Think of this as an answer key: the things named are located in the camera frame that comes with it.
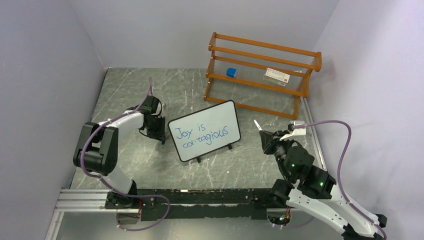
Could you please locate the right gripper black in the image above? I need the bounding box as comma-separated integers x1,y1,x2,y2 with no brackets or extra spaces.
260,129,295,181

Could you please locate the white blue marker pen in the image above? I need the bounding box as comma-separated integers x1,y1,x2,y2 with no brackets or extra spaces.
253,119,262,131

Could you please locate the small whiteboard black frame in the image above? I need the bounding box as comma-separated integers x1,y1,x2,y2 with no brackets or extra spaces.
167,100,241,163

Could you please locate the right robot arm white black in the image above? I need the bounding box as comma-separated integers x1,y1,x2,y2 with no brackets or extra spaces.
258,130,387,240

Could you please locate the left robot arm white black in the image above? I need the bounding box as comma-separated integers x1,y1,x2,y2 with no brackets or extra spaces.
73,95,166,208

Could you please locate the orange wooden shelf rack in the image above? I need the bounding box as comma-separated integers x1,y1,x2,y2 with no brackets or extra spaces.
203,32,323,120

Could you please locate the white red box on shelf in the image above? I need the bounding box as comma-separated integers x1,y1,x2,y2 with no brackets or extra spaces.
263,67,291,87

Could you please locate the blue eraser on shelf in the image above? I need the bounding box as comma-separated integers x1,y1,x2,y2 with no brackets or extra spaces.
226,67,238,78

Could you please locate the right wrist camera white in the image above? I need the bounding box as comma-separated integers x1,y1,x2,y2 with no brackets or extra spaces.
279,120,307,141

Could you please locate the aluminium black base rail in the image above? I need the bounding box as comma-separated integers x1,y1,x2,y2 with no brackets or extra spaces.
46,188,286,240

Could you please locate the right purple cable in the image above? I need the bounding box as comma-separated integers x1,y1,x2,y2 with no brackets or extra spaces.
293,119,388,240

